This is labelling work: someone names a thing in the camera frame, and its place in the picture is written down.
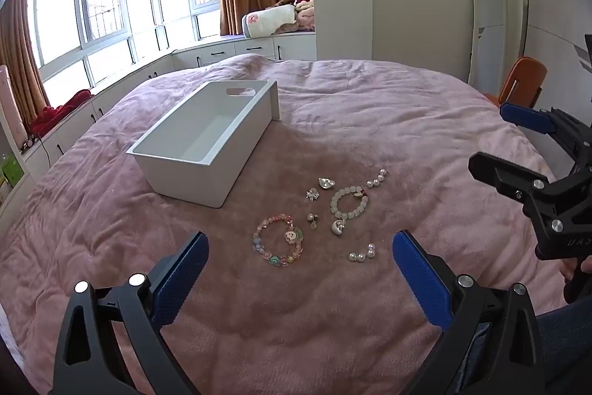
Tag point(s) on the person's right hand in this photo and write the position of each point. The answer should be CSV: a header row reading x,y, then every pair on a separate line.
x,y
565,272

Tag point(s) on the pink fleece blanket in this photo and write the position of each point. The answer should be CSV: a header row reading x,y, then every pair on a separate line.
x,y
370,108

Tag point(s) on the short white pearl strand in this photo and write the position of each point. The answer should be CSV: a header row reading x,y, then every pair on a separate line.
x,y
356,256
375,180

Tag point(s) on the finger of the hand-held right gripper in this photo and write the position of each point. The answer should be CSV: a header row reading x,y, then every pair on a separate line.
x,y
504,174
527,118

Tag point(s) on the person's blue jeans leg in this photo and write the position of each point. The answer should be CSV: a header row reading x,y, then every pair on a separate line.
x,y
564,344

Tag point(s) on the purple window seat cushion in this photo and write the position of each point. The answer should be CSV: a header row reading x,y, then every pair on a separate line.
x,y
296,32

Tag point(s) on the red cloth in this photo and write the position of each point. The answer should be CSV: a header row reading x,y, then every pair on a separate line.
x,y
60,110

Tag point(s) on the orange chair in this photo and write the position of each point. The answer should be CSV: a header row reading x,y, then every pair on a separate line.
x,y
525,75

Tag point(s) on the silver snowflake brooch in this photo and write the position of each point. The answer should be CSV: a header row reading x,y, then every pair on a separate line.
x,y
313,194

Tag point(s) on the white plush pillow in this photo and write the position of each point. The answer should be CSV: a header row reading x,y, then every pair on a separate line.
x,y
270,19

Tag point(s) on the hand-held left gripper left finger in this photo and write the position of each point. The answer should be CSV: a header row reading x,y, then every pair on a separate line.
x,y
185,279

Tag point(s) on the white window seat cabinet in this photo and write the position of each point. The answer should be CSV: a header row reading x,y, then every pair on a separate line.
x,y
208,52

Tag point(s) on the pink folded blankets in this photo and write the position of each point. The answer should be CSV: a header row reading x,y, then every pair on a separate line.
x,y
306,18

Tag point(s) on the white plastic storage box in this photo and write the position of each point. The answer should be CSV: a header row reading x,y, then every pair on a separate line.
x,y
203,140

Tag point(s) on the white standing mirror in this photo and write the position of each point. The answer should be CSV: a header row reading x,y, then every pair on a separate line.
x,y
490,48

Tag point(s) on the green box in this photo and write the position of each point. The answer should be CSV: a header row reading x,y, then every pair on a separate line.
x,y
11,170

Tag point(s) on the pink board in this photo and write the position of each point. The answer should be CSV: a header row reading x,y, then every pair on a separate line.
x,y
10,108

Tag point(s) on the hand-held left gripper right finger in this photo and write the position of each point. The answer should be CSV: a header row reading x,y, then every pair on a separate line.
x,y
416,274

